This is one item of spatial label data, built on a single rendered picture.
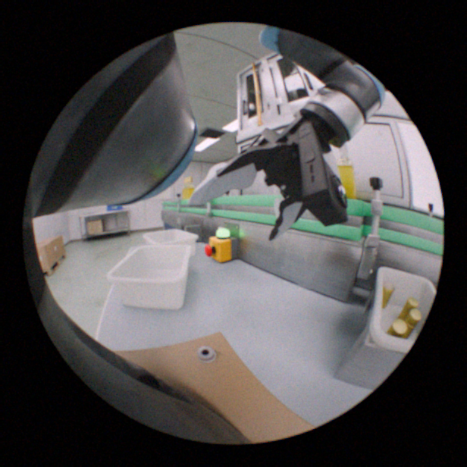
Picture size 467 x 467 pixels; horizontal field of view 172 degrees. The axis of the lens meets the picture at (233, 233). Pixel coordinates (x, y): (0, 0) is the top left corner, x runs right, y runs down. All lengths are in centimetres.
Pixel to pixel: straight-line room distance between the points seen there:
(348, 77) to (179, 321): 45
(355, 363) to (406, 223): 33
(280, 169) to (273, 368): 24
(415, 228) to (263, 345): 42
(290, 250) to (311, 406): 33
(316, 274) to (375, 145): 51
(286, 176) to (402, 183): 51
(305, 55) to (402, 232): 40
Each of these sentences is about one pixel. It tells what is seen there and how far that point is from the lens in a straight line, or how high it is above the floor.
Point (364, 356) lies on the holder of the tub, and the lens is 19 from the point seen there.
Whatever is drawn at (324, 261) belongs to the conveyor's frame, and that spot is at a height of 83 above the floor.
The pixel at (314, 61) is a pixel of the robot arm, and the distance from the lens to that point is 24.
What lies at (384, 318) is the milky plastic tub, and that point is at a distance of 34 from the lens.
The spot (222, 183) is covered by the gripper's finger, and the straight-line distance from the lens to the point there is 17.
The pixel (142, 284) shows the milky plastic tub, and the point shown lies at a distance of 28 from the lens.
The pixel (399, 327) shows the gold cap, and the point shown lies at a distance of 26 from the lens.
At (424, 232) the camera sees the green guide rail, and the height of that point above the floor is 93.
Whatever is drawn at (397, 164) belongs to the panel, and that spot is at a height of 113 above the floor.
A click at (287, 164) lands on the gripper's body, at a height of 99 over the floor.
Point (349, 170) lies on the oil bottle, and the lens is 45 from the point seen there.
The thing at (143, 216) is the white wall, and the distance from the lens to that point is 599.
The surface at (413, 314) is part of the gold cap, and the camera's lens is 30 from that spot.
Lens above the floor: 95
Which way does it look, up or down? 12 degrees down
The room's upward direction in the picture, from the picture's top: straight up
